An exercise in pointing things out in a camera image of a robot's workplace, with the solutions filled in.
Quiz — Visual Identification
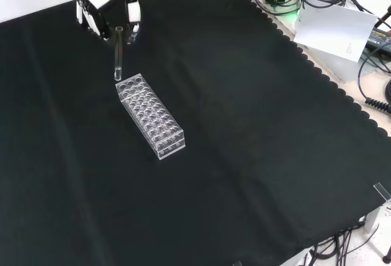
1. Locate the black cable bundle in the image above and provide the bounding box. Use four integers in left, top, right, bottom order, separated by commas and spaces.
304, 226, 391, 266

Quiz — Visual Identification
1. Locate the clear acrylic clamp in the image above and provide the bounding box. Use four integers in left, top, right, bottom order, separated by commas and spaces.
373, 182, 391, 202

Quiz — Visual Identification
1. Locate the white paper sheet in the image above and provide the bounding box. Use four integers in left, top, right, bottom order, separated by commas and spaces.
293, 4, 379, 63

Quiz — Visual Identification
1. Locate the clear glass test tube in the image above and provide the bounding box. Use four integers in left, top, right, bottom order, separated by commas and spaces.
113, 26, 124, 81

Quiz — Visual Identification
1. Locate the black bench cloth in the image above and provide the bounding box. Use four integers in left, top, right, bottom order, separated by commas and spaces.
0, 0, 391, 266

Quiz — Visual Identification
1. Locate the clear acrylic test tube rack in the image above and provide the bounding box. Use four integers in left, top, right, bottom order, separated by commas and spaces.
115, 73, 187, 161

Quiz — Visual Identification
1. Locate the black power adapter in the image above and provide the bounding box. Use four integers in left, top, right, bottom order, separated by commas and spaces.
365, 23, 391, 50

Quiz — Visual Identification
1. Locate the black coiled cable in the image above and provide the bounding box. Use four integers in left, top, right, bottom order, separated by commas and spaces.
364, 79, 391, 114

